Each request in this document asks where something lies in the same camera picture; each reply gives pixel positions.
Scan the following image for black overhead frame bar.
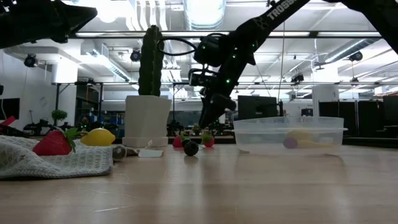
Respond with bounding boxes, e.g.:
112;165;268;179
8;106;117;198
67;30;383;39

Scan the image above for white plant pot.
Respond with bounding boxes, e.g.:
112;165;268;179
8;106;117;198
124;95;172;139

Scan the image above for white knit cloth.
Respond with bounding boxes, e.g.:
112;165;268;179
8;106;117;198
0;134;114;180

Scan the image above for black computer monitor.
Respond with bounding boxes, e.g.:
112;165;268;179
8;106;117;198
237;95;280;121

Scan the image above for small white tag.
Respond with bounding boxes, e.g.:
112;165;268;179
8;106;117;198
137;139;164;158

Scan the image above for small red toy strawberry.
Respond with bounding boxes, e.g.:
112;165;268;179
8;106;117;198
172;134;185;149
201;132;216;148

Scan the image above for small green potted tree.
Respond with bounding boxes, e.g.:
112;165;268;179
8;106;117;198
50;109;68;127

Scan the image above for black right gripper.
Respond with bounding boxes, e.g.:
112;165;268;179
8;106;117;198
198;58;246;129

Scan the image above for white pot saucer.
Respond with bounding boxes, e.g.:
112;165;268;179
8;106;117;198
121;136;169;148

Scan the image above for yellow toy banana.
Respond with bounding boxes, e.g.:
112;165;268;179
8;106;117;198
297;139;335;149

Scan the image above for small brown round object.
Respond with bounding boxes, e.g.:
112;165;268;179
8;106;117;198
111;144;140;162

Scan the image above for black hanging ceiling camera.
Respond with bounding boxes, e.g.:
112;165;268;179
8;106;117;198
129;48;142;63
290;73;305;85
24;54;39;68
348;50;364;62

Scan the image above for purple round toy fruit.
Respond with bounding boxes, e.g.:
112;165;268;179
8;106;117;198
282;137;299;150

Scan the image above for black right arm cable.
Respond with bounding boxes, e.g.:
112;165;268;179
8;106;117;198
157;36;200;57

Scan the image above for large red toy strawberry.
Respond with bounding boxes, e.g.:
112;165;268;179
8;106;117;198
32;127;79;156

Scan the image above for yellow toy lemon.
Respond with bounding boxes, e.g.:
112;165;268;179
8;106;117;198
80;128;116;147
285;129;314;141

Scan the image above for red stick object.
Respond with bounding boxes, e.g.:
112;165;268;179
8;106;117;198
0;115;17;128

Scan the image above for black wall screen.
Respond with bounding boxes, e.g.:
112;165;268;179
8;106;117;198
0;97;21;121

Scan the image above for black partition panels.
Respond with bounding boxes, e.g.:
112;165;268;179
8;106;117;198
318;95;398;139

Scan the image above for dark round toy fruit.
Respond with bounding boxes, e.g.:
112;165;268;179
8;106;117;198
181;136;200;157

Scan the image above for clear plastic tupperware container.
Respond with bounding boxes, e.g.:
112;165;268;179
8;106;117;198
232;116;349;156

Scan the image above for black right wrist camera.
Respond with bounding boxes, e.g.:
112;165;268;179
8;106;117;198
188;67;218;88

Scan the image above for tall green cactus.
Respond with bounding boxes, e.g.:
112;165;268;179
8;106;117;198
137;24;165;97

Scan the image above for silver ceiling air duct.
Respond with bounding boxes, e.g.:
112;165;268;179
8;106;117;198
182;0;227;31

